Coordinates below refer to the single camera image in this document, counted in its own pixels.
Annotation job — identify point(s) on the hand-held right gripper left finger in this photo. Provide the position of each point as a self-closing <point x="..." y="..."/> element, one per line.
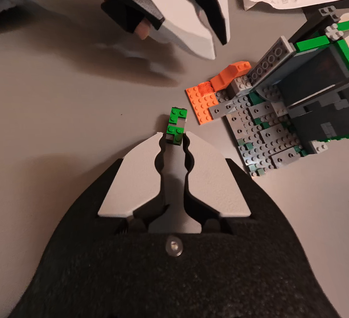
<point x="131" y="184"/>

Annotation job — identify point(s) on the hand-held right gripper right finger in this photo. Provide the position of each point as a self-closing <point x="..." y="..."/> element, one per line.
<point x="215" y="184"/>

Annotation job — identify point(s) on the grey green lego building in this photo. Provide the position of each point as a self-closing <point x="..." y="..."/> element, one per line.
<point x="272" y="132"/>

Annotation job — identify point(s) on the grey green lego brick stack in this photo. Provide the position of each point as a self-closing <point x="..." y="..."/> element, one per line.
<point x="174" y="117"/>

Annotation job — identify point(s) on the person's left hand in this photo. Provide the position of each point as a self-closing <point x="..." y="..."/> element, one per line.
<point x="143" y="29"/>

